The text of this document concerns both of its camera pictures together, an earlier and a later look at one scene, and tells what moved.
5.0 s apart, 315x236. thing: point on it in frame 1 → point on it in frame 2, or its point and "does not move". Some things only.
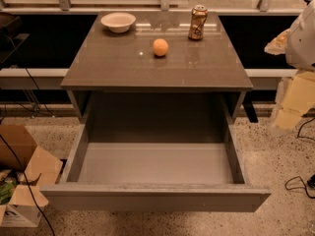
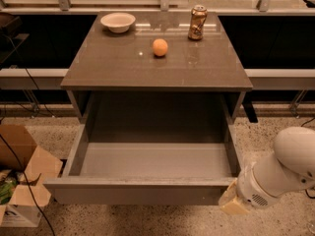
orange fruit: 160,46 does not move
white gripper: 302,43 → 251,188
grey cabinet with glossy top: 116,77 does not move
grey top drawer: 156,151 does not move
